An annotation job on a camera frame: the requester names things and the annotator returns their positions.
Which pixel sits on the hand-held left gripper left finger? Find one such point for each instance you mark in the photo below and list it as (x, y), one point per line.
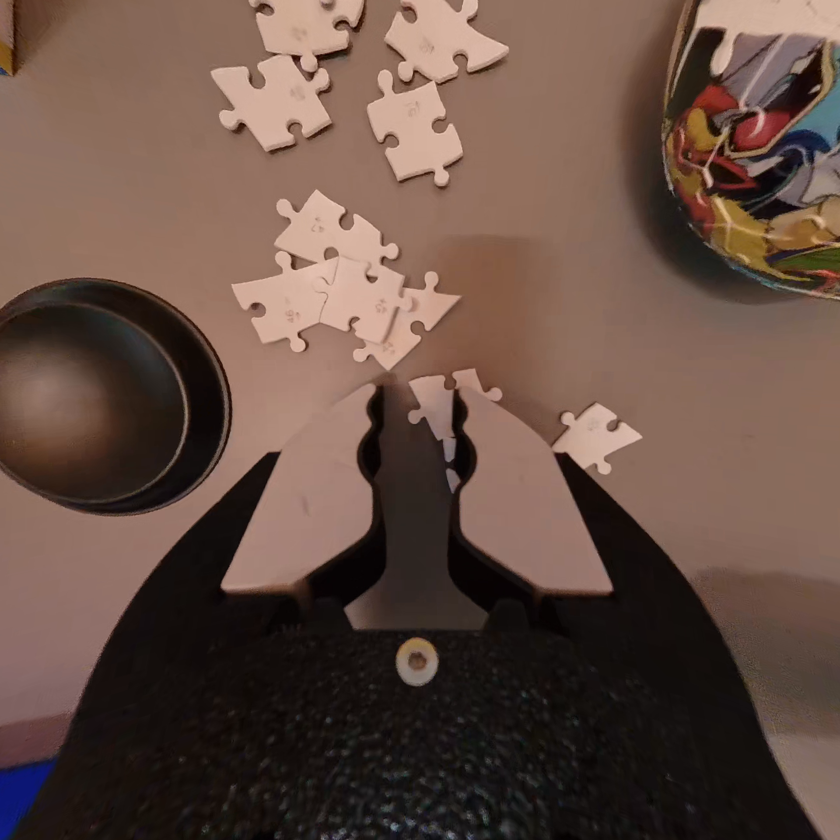
(308, 499)

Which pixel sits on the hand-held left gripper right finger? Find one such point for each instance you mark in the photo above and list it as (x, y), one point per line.
(525, 505)

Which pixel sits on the single white curved jigsaw piece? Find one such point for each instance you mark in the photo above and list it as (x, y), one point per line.
(430, 400)

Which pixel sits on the pile of puzzle pieces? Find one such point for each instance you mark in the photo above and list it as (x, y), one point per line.
(289, 98)

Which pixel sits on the half-built colourful puzzle ball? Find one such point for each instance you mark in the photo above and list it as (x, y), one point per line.
(754, 144)

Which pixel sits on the black round ball stand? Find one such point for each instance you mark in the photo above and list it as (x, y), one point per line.
(98, 400)

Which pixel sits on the colourful cardboard puzzle box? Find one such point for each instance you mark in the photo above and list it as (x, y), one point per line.
(5, 33)

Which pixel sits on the blue plastic bin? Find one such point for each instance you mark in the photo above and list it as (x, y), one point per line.
(23, 804)

